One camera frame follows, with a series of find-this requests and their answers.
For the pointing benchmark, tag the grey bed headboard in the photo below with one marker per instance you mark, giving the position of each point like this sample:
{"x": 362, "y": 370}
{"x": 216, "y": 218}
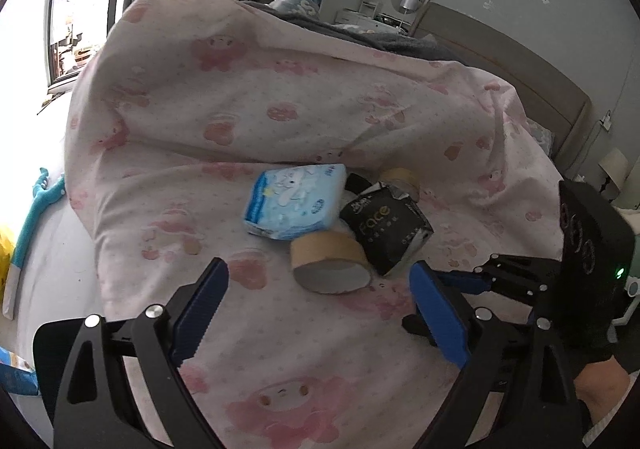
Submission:
{"x": 525, "y": 74}

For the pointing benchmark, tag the grey blanket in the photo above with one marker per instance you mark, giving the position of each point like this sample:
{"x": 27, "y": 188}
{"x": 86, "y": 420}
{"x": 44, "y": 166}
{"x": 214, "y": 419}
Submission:
{"x": 380, "y": 36}

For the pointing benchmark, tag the white table lamp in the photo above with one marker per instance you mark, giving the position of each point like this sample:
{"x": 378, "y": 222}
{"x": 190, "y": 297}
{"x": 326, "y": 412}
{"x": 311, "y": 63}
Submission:
{"x": 614, "y": 169}

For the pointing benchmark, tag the black tissue packet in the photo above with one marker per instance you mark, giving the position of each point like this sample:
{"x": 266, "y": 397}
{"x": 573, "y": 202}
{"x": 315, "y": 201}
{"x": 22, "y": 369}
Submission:
{"x": 385, "y": 229}

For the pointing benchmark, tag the person's right forearm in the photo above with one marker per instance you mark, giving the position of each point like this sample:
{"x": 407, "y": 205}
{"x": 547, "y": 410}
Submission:
{"x": 600, "y": 389}

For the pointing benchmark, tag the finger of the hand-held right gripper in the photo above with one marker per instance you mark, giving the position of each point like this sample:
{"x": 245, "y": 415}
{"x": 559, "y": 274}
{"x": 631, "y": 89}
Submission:
{"x": 415, "y": 326}
{"x": 515, "y": 274}

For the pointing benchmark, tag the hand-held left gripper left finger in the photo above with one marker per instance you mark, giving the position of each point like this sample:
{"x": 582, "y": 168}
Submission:
{"x": 202, "y": 299}

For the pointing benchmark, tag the yellow plastic bag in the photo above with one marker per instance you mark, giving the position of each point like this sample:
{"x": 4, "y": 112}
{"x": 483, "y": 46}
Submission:
{"x": 5, "y": 259}

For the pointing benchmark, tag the wall outlet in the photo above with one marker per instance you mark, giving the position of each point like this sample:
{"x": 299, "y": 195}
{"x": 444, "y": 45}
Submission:
{"x": 607, "y": 121}

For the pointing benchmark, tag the light blue cloth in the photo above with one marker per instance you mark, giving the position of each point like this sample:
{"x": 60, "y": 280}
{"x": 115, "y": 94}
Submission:
{"x": 297, "y": 4}

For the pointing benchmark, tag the wide cardboard tape roll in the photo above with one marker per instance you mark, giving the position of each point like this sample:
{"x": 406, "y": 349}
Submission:
{"x": 325, "y": 249}

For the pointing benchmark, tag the blue tissue packet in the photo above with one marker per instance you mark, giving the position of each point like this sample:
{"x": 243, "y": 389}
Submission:
{"x": 290, "y": 199}

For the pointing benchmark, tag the blue printed packet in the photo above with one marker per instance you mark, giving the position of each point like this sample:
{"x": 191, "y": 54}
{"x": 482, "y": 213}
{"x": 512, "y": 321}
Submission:
{"x": 17, "y": 371}

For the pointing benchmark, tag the window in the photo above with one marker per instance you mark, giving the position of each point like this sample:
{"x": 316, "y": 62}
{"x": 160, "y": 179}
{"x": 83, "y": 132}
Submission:
{"x": 85, "y": 4}

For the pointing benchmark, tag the small cardboard tape roll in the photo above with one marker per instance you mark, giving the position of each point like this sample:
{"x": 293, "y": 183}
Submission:
{"x": 400, "y": 175}

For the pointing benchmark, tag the pink printed blanket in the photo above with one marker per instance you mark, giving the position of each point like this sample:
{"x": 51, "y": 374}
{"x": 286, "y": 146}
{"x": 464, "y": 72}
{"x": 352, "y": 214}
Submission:
{"x": 250, "y": 104}

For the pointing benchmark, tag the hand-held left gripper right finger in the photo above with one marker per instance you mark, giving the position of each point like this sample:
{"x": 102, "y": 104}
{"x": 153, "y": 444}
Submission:
{"x": 442, "y": 319}

